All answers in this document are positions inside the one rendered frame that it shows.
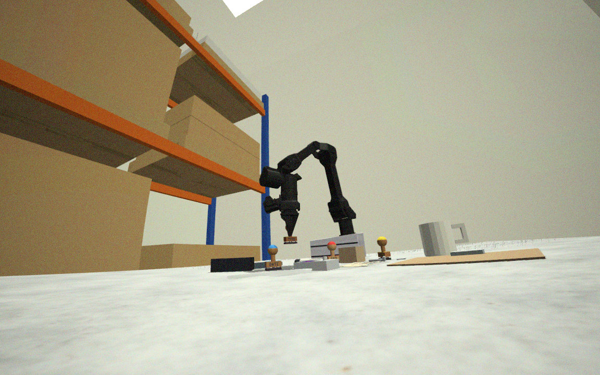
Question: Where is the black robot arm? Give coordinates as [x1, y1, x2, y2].
[259, 141, 356, 236]

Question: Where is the brown wooden stamp with yellow top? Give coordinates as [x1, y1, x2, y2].
[377, 236, 391, 260]

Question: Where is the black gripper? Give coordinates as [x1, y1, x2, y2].
[279, 189, 300, 236]

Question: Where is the grey mug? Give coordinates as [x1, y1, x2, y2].
[419, 220, 469, 257]

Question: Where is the brown rectangular block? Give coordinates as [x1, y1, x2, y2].
[339, 246, 365, 264]

